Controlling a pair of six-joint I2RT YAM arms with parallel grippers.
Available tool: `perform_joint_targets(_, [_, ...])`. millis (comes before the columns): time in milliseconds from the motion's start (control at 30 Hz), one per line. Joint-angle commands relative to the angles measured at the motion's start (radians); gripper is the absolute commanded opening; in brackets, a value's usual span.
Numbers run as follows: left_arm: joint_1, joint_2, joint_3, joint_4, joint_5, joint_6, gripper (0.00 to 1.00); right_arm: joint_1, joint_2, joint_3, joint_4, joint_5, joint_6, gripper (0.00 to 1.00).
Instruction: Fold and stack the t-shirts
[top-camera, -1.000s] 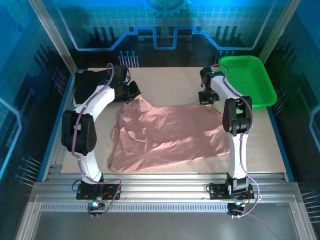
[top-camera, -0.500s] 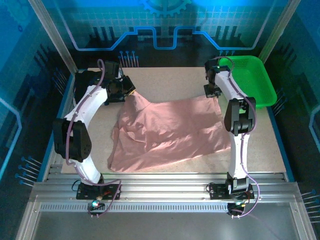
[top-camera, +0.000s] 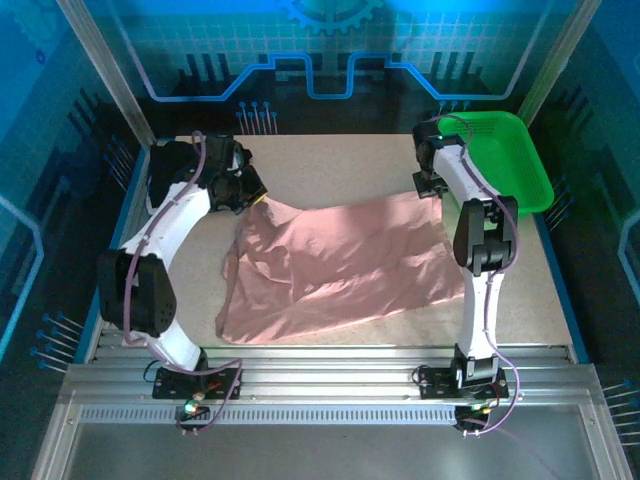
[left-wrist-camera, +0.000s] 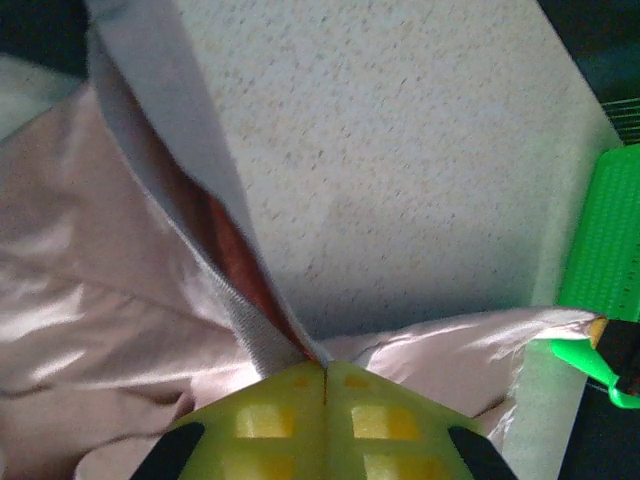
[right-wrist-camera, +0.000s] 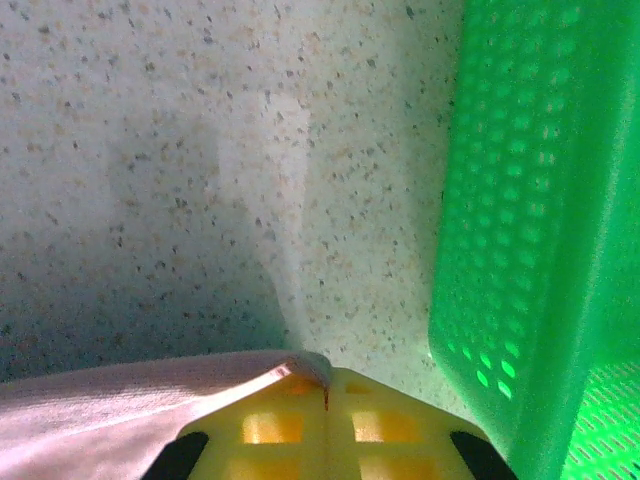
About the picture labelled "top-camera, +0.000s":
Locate green plastic basket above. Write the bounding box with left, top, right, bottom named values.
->
left=433, top=110, right=555, bottom=217

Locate pink t-shirt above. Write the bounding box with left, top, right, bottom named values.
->
left=214, top=191, right=469, bottom=346

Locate black folded t-shirt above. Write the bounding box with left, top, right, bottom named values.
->
left=148, top=139, right=211, bottom=201

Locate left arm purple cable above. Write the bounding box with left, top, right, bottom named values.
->
left=122, top=129, right=245, bottom=437

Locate aluminium corner post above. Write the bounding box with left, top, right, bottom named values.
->
left=507, top=0, right=604, bottom=149
left=54, top=0, right=156, bottom=147

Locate aluminium mounting rail beam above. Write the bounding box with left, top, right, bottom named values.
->
left=64, top=344, right=601, bottom=406

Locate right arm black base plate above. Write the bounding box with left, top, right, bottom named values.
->
left=417, top=367, right=510, bottom=401

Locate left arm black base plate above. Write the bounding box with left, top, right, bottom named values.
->
left=152, top=367, right=244, bottom=401

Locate black LED connector bracket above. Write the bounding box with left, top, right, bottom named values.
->
left=453, top=403, right=490, bottom=437
left=174, top=402, right=211, bottom=437

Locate slotted aluminium cable duct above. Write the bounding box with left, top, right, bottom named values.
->
left=79, top=407, right=459, bottom=426

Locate aluminium outer frame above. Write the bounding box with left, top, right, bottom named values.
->
left=29, top=389, right=636, bottom=480

